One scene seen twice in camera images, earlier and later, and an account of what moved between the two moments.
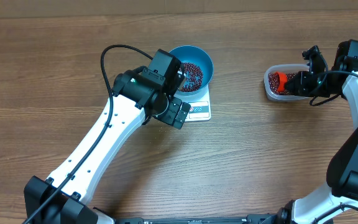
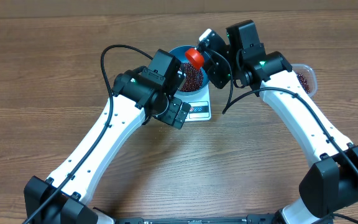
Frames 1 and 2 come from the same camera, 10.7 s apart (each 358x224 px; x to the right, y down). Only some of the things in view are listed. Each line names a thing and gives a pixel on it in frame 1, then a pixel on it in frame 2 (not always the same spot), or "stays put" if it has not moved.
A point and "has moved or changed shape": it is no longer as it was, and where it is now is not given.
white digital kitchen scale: x=200 y=106 stays put
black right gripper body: x=310 y=86 -> x=223 y=76
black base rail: x=248 y=219 stays put
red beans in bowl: x=193 y=75 stays put
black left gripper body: x=171 y=113 stays put
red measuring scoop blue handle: x=283 y=79 has moved or changed shape
